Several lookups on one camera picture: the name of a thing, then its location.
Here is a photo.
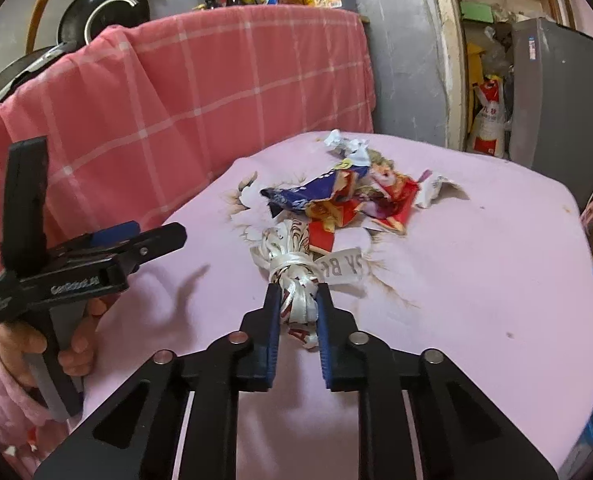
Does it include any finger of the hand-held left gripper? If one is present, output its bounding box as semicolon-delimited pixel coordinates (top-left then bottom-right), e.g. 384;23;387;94
90;221;142;247
111;223;187;277

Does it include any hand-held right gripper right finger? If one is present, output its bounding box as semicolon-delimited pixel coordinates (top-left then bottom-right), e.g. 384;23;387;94
317;284;560;480

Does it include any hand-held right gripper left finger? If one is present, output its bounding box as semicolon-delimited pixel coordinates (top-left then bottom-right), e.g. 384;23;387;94
34;284;282;480

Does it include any white ribbon bundle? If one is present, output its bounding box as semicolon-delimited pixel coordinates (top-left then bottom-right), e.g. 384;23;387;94
250;219;365;348

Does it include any pile of snack wrappers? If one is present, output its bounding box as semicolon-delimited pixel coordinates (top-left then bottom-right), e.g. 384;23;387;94
260;129;465;256

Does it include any person's left hand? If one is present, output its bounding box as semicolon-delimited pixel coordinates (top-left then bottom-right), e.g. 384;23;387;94
0;296;108;387

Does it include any pink checked cloth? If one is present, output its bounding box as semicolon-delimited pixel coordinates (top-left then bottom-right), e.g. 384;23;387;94
0;4;376;346

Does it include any pink printed tablecloth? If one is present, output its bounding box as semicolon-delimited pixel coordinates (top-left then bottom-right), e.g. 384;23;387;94
66;130;593;480

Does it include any black wok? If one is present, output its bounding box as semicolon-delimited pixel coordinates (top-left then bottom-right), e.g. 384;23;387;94
0;45;72;111

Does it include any black frying pan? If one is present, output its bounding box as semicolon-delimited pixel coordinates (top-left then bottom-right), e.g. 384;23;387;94
56;0;151;48

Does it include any white and red sack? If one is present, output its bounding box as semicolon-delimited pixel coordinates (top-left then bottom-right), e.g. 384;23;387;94
469;77;510;158

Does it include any yellow plastic bag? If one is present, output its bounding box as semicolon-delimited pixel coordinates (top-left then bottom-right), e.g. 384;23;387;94
465;42;488;126

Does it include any grey washing machine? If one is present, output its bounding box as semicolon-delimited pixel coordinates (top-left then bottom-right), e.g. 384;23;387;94
509;17;593;211

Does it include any green box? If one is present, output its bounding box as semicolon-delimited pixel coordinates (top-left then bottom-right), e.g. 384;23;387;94
464;2;492;23

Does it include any wooden utensil handle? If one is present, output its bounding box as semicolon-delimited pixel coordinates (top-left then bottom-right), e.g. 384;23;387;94
26;0;51;53

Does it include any wooden door frame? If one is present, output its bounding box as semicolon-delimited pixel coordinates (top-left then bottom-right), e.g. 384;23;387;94
424;0;470;151

